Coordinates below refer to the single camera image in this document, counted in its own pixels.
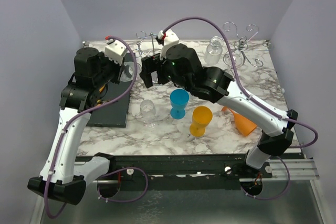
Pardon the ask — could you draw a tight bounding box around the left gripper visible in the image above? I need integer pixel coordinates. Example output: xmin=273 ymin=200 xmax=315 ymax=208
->
xmin=93 ymin=50 xmax=126 ymax=88

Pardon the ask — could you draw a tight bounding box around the clear ribbed wine glass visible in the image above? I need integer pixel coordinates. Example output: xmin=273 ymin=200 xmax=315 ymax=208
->
xmin=120 ymin=61 xmax=135 ymax=82

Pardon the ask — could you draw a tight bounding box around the small clear wine glass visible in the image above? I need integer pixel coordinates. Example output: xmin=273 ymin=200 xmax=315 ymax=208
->
xmin=204 ymin=36 xmax=224 ymax=66

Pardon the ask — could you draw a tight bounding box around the tall clear flute glass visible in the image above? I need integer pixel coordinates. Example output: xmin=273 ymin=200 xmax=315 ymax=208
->
xmin=233 ymin=51 xmax=245 ymax=68

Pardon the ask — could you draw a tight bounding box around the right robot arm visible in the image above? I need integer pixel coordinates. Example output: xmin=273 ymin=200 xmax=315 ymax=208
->
xmin=140 ymin=44 xmax=298 ymax=178

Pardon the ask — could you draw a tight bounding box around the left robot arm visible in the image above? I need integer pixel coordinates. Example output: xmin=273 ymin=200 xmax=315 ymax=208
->
xmin=27 ymin=43 xmax=127 ymax=205

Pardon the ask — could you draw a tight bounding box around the round chrome glass rack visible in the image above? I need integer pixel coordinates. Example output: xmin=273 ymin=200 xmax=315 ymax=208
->
xmin=136 ymin=31 xmax=161 ymax=86

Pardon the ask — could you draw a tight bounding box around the clear stemmed wine glass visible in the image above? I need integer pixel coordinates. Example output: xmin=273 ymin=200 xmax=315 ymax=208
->
xmin=140 ymin=100 xmax=156 ymax=128

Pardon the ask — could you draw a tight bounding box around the scrolled chrome glass rack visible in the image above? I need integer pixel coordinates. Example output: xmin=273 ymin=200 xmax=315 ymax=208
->
xmin=222 ymin=21 xmax=270 ymax=68

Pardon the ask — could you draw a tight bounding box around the black orange hammer tool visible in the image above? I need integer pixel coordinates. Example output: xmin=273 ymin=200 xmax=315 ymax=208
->
xmin=97 ymin=84 xmax=108 ymax=104

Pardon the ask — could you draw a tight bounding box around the blue plastic goblet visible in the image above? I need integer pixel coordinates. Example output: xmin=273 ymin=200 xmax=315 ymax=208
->
xmin=170 ymin=89 xmax=190 ymax=120

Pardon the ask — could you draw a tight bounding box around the dark tool mat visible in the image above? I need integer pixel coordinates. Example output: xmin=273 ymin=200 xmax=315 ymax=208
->
xmin=87 ymin=53 xmax=133 ymax=128

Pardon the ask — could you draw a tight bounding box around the yellow plastic goblet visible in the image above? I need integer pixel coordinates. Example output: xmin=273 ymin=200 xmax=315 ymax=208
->
xmin=190 ymin=106 xmax=213 ymax=137

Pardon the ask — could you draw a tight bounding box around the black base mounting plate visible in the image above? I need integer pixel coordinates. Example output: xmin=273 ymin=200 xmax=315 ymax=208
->
xmin=96 ymin=153 xmax=272 ymax=194

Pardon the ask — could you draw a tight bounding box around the orange plastic goblet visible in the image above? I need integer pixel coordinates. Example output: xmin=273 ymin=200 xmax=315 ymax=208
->
xmin=222 ymin=106 xmax=258 ymax=137

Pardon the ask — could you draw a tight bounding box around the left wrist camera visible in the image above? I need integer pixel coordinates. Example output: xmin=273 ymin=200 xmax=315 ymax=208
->
xmin=104 ymin=37 xmax=127 ymax=66

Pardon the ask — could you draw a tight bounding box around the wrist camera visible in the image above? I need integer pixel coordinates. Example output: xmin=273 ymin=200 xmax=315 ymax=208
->
xmin=156 ymin=29 xmax=180 ymax=57
xmin=104 ymin=37 xmax=127 ymax=66

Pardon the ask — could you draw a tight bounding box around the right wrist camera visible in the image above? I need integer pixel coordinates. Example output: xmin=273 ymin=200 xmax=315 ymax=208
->
xmin=156 ymin=29 xmax=180 ymax=57

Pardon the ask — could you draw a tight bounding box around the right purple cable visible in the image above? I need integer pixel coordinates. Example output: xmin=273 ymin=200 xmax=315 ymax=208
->
xmin=161 ymin=17 xmax=320 ymax=201

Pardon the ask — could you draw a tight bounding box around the purple cable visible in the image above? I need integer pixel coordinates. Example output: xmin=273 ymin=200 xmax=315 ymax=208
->
xmin=161 ymin=17 xmax=320 ymax=201
xmin=44 ymin=36 xmax=149 ymax=219

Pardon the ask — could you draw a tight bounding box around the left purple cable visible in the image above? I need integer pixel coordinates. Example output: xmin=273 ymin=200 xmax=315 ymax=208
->
xmin=44 ymin=36 xmax=149 ymax=219

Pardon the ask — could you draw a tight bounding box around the aluminium rail frame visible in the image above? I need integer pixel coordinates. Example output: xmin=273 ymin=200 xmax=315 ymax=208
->
xmin=28 ymin=40 xmax=321 ymax=224

